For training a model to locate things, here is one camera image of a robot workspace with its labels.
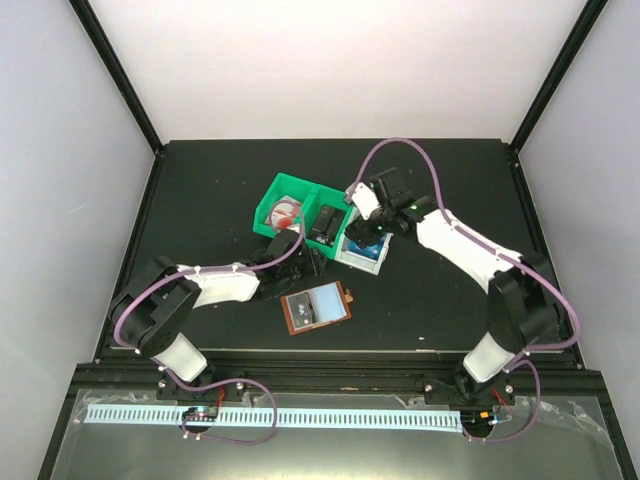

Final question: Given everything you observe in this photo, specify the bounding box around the brown leather card holder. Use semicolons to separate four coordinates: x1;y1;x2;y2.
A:
280;281;353;335

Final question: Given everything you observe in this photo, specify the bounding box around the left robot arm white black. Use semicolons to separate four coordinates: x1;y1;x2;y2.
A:
108;229;328;399

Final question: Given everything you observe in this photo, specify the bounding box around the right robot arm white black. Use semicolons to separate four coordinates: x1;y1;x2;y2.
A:
345;168;561;404

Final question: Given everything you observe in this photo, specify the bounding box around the stack of blue cards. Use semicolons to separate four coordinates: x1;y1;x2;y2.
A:
347;235;387;261

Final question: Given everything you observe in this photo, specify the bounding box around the white bin with blue cards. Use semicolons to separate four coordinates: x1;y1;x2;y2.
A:
334;207;393;275

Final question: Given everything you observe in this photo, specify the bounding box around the stack of black cards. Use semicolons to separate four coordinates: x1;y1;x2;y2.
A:
308;204;346;247

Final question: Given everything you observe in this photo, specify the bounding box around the green bin with black cards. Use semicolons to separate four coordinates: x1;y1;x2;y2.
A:
303;185;354;260

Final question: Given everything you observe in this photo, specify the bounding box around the stack of white red cards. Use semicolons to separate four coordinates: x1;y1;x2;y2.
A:
266;197;302;230

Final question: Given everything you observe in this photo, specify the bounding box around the green bin with red cards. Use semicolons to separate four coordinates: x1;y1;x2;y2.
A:
253;173;319;238

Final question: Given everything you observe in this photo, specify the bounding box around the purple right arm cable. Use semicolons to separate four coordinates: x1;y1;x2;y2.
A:
355;137;582;444

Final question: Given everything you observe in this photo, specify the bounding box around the white slotted cable duct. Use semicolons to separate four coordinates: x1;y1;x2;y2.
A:
84;404;462;433

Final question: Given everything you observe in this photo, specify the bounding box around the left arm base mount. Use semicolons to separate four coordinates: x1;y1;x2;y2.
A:
157;366;246;403

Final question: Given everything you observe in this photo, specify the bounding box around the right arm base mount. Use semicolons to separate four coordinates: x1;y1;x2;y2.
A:
419;369;515;408

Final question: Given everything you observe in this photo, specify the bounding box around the black aluminium frame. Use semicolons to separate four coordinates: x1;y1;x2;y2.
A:
34;0;640;480

